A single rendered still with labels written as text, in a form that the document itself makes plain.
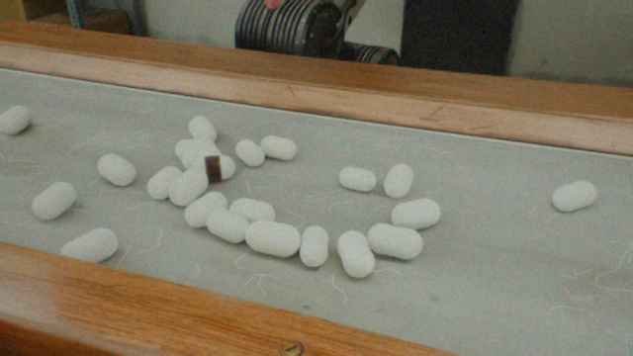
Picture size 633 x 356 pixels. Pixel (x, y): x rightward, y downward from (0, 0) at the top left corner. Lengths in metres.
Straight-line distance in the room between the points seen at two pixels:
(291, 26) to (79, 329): 0.59
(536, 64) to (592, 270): 2.14
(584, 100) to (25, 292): 0.50
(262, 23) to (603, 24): 1.81
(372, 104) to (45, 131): 0.32
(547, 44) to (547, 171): 2.00
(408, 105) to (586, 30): 1.95
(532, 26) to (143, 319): 2.28
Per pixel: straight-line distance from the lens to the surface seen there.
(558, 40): 2.50
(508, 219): 0.44
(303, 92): 0.60
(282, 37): 0.83
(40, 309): 0.34
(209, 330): 0.30
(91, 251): 0.39
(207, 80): 0.65
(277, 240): 0.37
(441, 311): 0.35
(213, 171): 0.46
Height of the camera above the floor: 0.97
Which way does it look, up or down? 30 degrees down
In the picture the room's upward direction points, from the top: straight up
